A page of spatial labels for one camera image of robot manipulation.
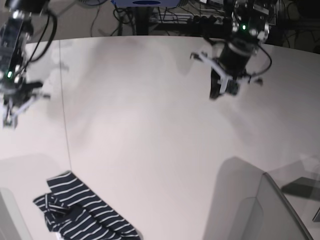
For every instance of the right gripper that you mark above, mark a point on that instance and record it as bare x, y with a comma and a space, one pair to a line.
14, 103

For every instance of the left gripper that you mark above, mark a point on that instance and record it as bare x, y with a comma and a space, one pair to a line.
228, 70

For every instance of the navy white striped t-shirt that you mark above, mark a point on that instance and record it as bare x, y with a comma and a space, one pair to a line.
72, 210

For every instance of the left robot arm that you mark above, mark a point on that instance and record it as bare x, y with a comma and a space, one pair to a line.
249, 29

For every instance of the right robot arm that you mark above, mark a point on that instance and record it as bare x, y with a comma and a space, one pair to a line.
14, 35

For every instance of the black table leg column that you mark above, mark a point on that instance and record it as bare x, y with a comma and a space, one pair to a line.
142, 20

